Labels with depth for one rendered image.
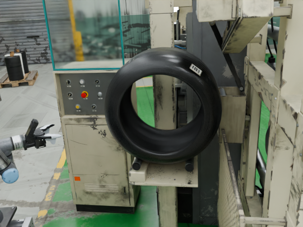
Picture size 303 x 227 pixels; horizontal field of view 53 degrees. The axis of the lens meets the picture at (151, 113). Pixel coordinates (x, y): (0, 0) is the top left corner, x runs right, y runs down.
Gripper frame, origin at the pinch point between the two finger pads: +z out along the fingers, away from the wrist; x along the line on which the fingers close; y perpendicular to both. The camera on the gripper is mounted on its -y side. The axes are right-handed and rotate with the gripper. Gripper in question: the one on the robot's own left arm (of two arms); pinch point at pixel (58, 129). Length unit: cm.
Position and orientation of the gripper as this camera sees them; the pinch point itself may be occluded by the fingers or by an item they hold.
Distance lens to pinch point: 180.5
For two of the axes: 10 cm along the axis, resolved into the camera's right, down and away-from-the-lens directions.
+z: 8.5, -2.1, 4.8
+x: 5.2, 3.9, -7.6
